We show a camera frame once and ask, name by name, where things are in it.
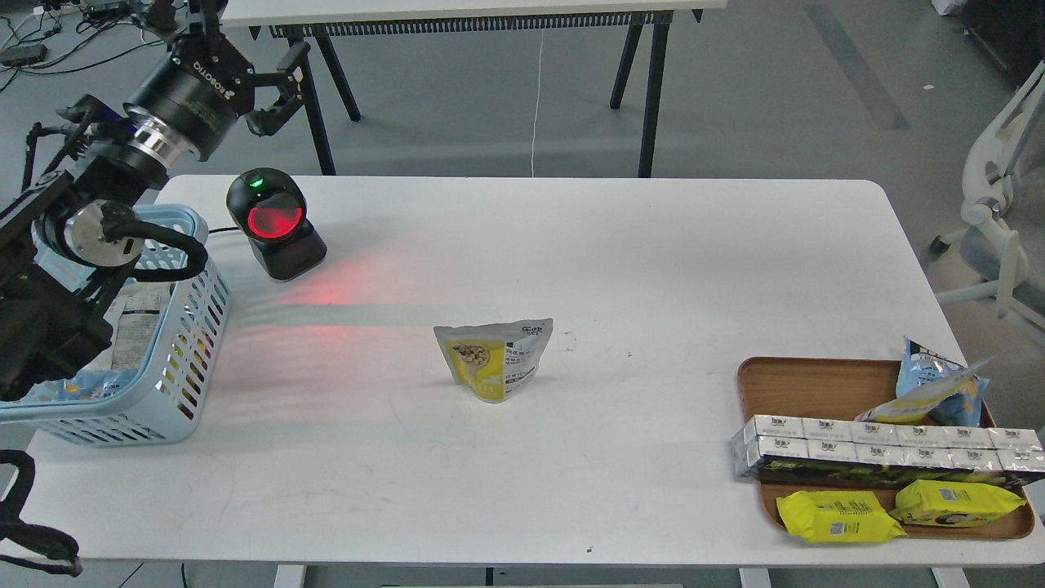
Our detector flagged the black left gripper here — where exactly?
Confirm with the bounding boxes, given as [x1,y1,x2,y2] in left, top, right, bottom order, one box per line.
[123,1,310,163]

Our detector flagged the yellow white snack pouch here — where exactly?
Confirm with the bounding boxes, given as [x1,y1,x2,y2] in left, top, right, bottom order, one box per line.
[433,317,554,404]

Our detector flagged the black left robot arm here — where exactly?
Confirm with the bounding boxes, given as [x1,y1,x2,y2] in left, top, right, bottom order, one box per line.
[2,1,310,447]

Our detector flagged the white snack packet in basket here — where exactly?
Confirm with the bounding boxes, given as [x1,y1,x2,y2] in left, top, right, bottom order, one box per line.
[97,282,171,372]

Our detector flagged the blue snack packet in basket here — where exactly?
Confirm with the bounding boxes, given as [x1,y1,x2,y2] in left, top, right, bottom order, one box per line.
[21,371,139,404]

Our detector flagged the light blue plastic basket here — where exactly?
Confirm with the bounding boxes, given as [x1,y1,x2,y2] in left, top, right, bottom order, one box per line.
[0,204,233,447]

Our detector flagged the blue snack bag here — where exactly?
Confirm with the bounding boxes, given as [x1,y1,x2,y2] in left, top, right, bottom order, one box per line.
[896,337,989,427]

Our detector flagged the yellow silver snack bag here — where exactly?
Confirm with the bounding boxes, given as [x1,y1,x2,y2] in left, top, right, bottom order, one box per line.
[854,358,992,425]

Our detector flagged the black barcode scanner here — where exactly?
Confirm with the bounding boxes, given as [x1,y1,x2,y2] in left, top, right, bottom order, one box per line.
[225,167,327,282]

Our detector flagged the black power adapter on floor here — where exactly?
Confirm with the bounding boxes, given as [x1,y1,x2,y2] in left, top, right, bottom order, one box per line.
[1,43,49,68]

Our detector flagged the background table black legs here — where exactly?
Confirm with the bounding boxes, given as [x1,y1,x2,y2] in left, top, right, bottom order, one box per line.
[220,0,727,179]

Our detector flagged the brown wooden tray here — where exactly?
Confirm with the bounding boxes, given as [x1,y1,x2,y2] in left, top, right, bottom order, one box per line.
[736,357,1038,541]

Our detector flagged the silver wrapped box pack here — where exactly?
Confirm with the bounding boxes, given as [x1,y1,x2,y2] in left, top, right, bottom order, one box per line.
[729,414,1044,490]

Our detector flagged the yellow wet wipes pack left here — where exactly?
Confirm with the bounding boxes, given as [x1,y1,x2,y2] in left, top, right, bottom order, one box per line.
[776,491,907,543]

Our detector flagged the yellow wet wipes pack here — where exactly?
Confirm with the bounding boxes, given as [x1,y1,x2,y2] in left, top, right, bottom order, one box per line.
[776,491,907,543]
[889,479,1027,528]

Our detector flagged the white office chair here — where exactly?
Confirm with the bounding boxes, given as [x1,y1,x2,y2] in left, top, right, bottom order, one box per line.
[930,63,1043,331]

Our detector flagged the yellow wet wipes pack right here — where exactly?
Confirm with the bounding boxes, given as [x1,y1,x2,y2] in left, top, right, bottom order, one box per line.
[889,479,1027,528]

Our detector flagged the white hanging cable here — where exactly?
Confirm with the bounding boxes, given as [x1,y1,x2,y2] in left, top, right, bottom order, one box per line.
[530,31,545,178]

